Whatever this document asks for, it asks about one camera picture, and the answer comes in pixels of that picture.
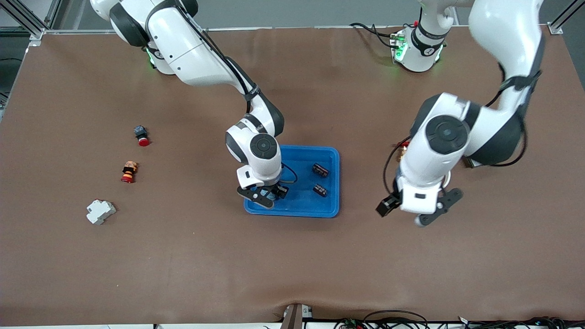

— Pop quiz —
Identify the brown table cover mat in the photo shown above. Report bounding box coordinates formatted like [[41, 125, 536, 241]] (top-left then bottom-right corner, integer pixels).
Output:
[[0, 27, 585, 326]]

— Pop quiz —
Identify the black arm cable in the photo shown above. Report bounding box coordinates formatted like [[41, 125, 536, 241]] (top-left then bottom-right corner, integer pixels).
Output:
[[383, 64, 544, 197], [197, 23, 298, 184]]

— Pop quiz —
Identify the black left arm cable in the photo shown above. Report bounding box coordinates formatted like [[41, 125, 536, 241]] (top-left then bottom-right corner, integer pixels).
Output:
[[383, 64, 544, 197]]

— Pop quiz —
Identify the white circuit breaker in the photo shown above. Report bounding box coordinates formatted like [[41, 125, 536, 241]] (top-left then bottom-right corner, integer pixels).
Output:
[[86, 199, 117, 226]]

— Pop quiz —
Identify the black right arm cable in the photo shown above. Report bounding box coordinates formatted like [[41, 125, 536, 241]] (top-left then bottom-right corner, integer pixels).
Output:
[[197, 23, 298, 184]]

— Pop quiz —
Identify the blue plastic tray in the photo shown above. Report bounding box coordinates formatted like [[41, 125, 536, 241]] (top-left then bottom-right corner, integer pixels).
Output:
[[243, 144, 340, 218]]

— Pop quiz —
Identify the black cable bundle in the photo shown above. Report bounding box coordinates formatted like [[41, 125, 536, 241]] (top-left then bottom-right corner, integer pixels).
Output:
[[334, 310, 585, 329]]

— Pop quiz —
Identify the orange red black push button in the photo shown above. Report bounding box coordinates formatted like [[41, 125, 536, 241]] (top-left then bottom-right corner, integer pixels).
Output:
[[121, 161, 138, 184]]

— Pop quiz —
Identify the aluminium frame corner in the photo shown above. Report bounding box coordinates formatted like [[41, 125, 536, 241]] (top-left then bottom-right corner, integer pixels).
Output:
[[548, 0, 585, 35], [0, 0, 62, 47]]

